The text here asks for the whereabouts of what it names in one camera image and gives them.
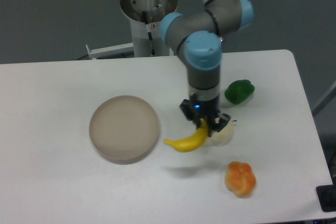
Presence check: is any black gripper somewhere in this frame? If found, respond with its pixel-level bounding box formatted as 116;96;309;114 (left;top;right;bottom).
180;96;231;137

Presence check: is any left white metal bracket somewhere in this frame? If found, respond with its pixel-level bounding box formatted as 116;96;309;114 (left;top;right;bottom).
86;43;134;59

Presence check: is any green toy bell pepper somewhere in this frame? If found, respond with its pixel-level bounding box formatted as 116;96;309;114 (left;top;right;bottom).
224;79;255;105

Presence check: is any orange knotted bread roll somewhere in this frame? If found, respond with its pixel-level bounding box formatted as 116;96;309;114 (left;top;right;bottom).
224;161;257;198

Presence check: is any yellow toy banana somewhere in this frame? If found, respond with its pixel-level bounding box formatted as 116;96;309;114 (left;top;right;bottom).
163;119;208;153

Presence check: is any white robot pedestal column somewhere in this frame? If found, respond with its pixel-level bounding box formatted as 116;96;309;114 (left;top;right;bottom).
120;0;178;57

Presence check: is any beige round plate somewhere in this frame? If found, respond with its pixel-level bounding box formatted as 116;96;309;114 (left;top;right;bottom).
89;95;160;165

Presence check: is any black device at table edge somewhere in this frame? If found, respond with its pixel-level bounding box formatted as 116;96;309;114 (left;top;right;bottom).
316;185;335;212

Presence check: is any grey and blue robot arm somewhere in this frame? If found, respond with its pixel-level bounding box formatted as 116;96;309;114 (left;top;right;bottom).
120;0;254;135

